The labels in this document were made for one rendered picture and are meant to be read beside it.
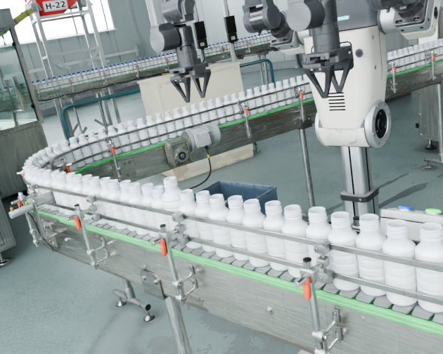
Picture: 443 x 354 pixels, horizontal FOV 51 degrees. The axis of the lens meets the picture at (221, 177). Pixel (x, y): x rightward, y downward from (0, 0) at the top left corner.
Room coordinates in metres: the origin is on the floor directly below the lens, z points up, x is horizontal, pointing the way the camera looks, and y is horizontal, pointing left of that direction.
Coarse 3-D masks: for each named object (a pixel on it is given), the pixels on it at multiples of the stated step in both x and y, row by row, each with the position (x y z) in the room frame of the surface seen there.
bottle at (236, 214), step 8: (232, 200) 1.07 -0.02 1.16; (240, 200) 1.07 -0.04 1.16; (232, 208) 1.07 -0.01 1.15; (240, 208) 1.07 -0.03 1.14; (232, 216) 1.06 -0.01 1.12; (240, 216) 1.06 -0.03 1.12; (240, 224) 1.05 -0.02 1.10; (232, 232) 1.06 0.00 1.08; (240, 232) 1.05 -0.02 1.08; (232, 240) 1.07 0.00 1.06; (240, 240) 1.05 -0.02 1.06; (240, 248) 1.05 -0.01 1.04; (240, 256) 1.06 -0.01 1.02; (248, 256) 1.05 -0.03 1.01
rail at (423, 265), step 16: (64, 192) 1.65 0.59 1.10; (64, 208) 1.68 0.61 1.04; (144, 208) 1.30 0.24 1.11; (128, 224) 1.38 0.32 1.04; (224, 224) 1.06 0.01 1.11; (192, 240) 1.16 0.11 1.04; (304, 240) 0.89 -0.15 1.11; (416, 240) 0.79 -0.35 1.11; (256, 256) 1.00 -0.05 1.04; (368, 256) 0.79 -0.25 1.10; (384, 256) 0.76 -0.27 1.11; (384, 288) 0.77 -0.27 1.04
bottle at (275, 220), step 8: (272, 208) 0.98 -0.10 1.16; (280, 208) 0.98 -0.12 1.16; (272, 216) 0.98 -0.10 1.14; (280, 216) 0.98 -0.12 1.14; (264, 224) 0.99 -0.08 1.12; (272, 224) 0.97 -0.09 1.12; (280, 224) 0.97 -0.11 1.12; (280, 232) 0.97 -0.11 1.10; (272, 240) 0.97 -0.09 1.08; (280, 240) 0.97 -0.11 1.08; (272, 248) 0.97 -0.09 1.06; (280, 248) 0.97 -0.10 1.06; (272, 256) 0.98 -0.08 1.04; (280, 256) 0.97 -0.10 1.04; (272, 264) 0.98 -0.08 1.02; (280, 264) 0.97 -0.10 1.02
